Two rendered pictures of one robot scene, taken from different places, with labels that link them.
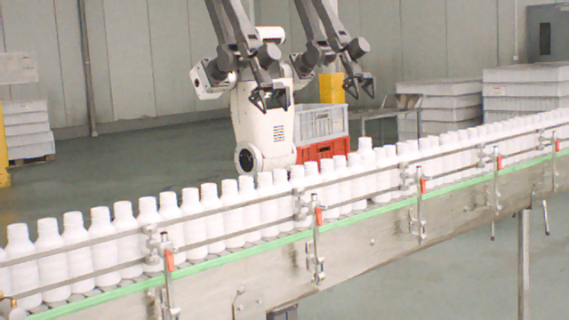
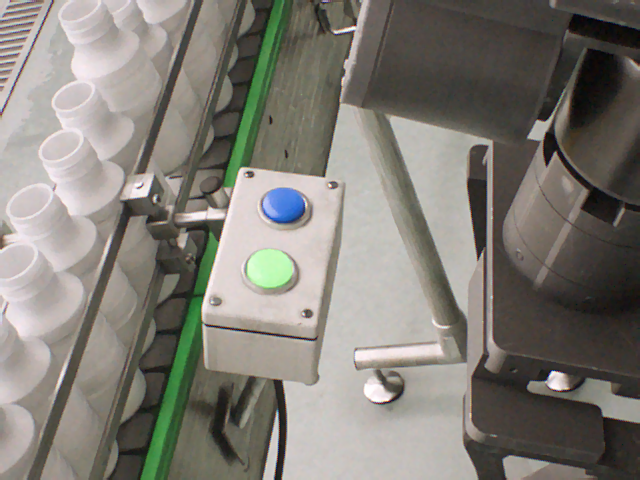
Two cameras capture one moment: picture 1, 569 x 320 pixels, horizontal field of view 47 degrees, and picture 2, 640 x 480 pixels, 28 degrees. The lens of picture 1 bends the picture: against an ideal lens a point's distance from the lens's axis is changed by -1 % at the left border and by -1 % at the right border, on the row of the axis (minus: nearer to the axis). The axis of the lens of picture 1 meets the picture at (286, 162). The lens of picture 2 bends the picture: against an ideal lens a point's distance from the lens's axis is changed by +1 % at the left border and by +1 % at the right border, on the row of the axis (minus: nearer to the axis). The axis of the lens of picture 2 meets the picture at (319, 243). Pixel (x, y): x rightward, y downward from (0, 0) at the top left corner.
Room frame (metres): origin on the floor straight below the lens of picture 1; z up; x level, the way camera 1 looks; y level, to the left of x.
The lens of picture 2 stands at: (2.85, -0.48, 1.71)
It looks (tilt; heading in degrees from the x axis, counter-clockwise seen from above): 42 degrees down; 159
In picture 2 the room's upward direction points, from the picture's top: 25 degrees counter-clockwise
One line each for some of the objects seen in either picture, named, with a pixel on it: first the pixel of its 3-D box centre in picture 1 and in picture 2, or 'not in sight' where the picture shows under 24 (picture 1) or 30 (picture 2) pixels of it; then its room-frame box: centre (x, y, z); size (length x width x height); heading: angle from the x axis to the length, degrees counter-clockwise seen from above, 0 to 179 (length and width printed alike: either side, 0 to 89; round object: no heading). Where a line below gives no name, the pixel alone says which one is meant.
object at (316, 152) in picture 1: (301, 156); not in sight; (4.50, -0.11, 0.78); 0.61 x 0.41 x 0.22; 139
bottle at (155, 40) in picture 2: (355, 181); (151, 78); (1.92, -0.20, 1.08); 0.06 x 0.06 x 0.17
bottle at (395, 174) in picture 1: (389, 172); (108, 220); (2.04, -0.32, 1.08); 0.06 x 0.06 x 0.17
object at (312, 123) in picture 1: (299, 124); not in sight; (4.49, -0.10, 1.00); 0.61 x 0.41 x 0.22; 140
